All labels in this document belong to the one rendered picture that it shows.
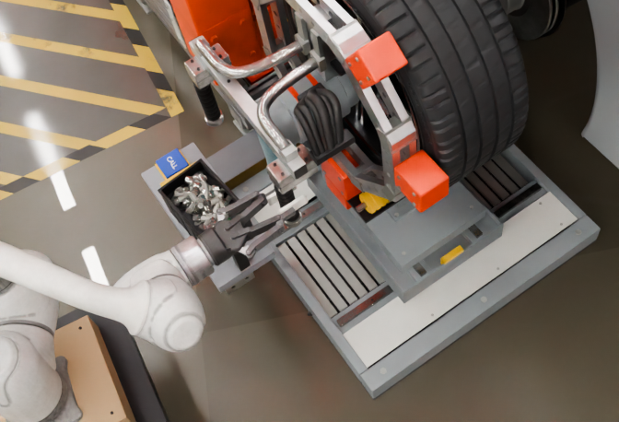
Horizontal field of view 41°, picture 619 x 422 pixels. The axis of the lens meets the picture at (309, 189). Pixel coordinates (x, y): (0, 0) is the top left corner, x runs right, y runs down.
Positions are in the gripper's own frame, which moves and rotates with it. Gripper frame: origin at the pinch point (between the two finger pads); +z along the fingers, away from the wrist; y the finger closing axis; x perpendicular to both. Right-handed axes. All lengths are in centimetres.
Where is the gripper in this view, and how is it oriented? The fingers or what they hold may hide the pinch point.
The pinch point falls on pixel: (287, 199)
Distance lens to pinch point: 174.7
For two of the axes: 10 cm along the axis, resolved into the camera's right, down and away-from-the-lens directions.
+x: -1.2, -5.1, -8.5
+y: 5.5, 6.8, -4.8
